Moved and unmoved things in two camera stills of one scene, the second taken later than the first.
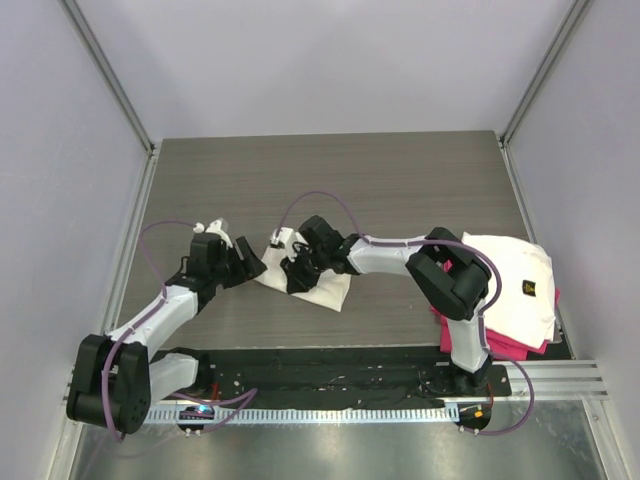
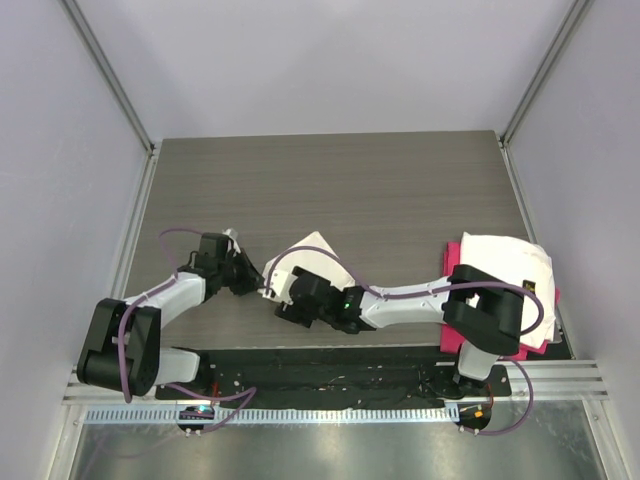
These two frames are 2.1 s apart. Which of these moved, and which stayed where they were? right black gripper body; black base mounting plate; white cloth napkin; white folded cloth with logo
Moved: right black gripper body; white cloth napkin
Stayed: black base mounting plate; white folded cloth with logo
